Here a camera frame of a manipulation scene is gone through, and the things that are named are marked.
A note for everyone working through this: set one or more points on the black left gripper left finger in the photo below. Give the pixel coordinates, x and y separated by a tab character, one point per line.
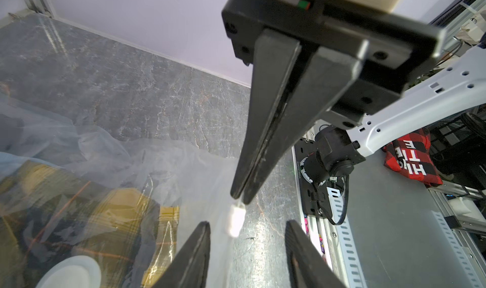
190	266

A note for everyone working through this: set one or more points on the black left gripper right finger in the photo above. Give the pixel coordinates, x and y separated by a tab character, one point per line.
306	267

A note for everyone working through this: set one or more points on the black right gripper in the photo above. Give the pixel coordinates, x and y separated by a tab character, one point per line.
290	89

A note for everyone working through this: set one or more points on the white bag slider clip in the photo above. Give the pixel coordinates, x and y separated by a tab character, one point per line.
236	219

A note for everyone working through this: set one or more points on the clear plastic vacuum bag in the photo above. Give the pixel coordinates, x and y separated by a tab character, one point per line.
179	174

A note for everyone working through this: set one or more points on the yellow plaid shirt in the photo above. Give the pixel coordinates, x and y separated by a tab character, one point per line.
49	215

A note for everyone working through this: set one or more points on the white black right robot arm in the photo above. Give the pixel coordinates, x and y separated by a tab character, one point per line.
353	135

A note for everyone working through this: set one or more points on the white vacuum bag valve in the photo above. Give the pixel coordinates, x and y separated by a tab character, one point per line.
77	271

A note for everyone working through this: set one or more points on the red black printed cloth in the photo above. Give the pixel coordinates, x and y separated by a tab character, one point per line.
409	156

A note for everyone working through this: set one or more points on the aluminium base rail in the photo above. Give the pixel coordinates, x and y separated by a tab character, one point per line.
335	244

